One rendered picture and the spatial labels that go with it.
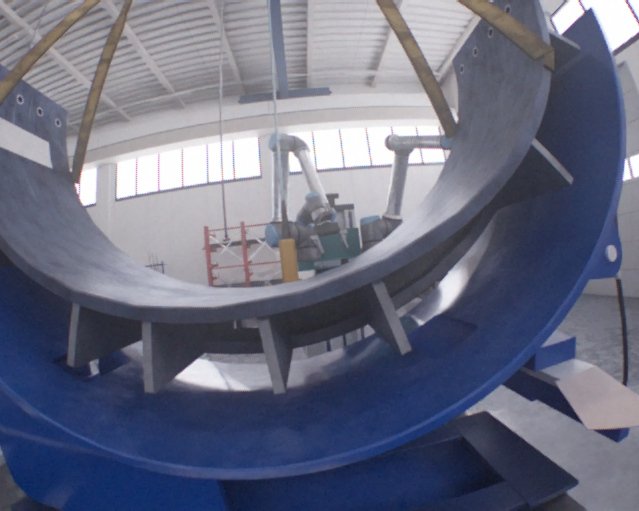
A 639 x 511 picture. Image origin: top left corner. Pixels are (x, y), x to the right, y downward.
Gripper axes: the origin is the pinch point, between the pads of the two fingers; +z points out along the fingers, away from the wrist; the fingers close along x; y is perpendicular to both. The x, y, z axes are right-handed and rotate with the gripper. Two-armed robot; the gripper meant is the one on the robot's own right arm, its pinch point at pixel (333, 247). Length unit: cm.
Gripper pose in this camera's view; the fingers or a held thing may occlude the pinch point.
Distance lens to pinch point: 166.6
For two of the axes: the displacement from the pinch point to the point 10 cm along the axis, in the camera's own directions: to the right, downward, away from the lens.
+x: -9.2, 2.0, -3.4
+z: 3.3, 8.7, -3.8
